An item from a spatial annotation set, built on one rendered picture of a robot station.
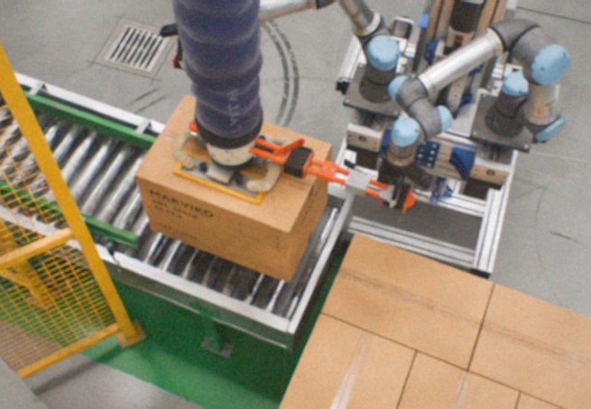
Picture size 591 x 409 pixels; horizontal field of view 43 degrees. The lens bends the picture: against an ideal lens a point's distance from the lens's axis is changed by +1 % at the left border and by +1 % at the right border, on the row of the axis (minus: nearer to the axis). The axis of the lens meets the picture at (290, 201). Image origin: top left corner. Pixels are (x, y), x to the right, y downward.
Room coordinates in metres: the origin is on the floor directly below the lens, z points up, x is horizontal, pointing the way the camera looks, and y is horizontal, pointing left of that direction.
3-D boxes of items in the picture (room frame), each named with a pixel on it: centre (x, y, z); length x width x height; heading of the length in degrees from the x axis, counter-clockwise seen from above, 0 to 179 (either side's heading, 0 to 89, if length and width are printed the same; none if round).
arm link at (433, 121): (1.37, -0.41, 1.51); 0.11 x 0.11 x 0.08; 31
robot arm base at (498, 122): (1.74, -0.81, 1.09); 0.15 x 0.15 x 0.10
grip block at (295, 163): (1.43, -0.03, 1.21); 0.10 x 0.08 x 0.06; 157
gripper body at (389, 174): (1.31, -0.33, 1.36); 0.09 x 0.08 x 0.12; 67
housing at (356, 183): (1.34, -0.22, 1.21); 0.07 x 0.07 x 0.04; 67
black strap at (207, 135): (1.53, 0.20, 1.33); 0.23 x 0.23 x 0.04
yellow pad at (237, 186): (1.44, 0.24, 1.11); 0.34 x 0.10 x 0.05; 67
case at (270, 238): (1.52, 0.20, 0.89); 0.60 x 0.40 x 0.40; 67
